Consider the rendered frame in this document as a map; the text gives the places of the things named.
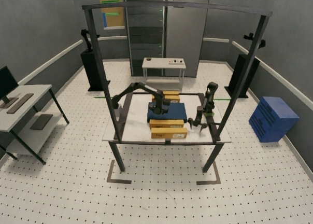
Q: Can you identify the brown cardboard carton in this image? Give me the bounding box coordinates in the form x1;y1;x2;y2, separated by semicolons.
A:
151;128;188;138
163;91;179;96
150;119;184;130
152;95;180;103

